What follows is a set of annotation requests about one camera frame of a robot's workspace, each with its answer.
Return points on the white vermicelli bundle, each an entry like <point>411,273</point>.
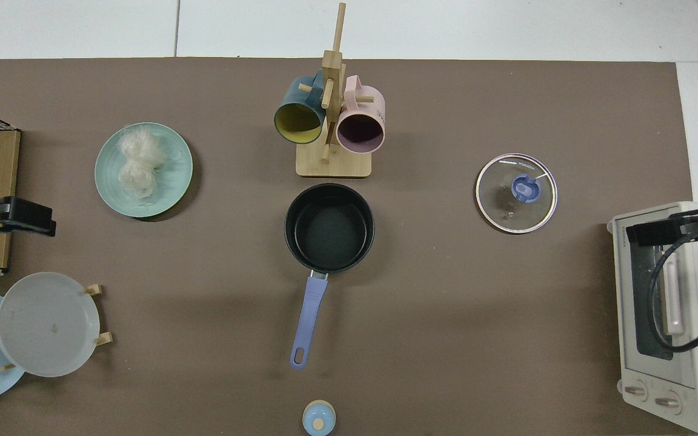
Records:
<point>138,163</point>

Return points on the glass lid blue knob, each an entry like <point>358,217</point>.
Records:
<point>509,206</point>

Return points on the wooden plate rack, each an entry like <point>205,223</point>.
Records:
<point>93,289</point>

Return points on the translucent white plate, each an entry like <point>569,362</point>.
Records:
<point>46,324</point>

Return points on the pale green plate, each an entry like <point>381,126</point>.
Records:
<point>173,175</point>

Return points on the brown table cloth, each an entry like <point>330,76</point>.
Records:
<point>446,303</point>

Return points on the dark teal cup yellow inside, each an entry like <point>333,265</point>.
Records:
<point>298,118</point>

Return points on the wooden cup stand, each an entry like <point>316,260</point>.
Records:
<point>334,162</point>

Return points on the pink cup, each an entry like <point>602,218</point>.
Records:
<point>359,130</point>

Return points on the small blue round thing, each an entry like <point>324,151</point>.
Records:
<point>319,419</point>

